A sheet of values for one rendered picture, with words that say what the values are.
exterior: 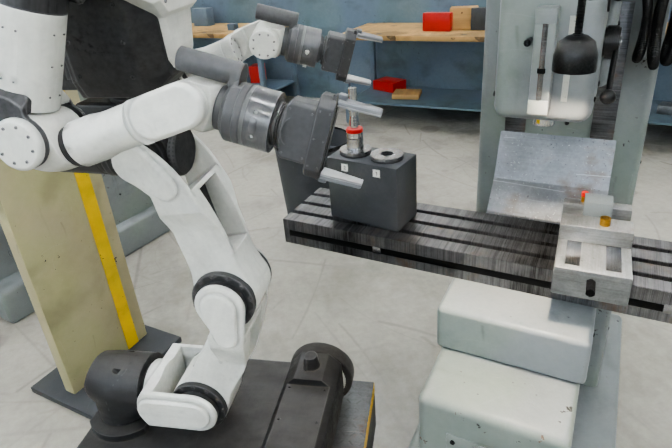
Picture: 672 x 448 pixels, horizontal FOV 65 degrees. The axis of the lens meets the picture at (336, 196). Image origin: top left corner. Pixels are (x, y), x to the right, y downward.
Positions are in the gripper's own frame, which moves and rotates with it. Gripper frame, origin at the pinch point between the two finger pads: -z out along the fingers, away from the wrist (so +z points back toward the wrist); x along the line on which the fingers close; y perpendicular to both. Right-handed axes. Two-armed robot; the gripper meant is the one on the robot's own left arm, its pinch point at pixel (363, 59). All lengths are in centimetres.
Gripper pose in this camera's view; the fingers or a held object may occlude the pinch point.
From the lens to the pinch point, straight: 128.8
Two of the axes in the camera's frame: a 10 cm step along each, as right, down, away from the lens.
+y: 0.0, -5.4, 8.4
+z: -9.7, -1.9, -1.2
